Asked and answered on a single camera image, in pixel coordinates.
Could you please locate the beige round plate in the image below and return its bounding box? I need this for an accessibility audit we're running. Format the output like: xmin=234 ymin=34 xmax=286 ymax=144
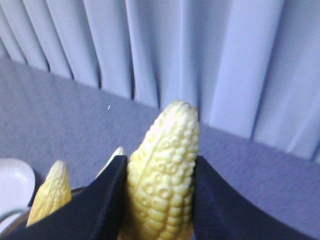
xmin=0 ymin=158 xmax=36 ymax=216

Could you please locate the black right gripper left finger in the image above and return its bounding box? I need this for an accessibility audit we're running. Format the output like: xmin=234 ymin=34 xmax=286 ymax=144
xmin=4 ymin=155 xmax=128 ymax=240

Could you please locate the green electric cooking pot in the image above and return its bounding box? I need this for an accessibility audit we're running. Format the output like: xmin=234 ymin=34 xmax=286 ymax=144
xmin=0 ymin=186 xmax=86 ymax=240

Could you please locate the pale speckled corn cob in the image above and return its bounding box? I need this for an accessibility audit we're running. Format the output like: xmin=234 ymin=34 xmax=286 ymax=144
xmin=118 ymin=99 xmax=200 ymax=240

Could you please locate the grey pleated curtain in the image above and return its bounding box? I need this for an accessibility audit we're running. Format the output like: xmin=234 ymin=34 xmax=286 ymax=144
xmin=0 ymin=0 xmax=320 ymax=162

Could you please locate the yellow corn cob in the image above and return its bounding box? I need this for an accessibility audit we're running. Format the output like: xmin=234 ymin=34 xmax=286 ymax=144
xmin=26 ymin=160 xmax=72 ymax=228
xmin=95 ymin=146 xmax=126 ymax=179

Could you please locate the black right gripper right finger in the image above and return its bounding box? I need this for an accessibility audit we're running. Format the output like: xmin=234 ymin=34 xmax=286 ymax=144
xmin=193 ymin=156 xmax=320 ymax=240

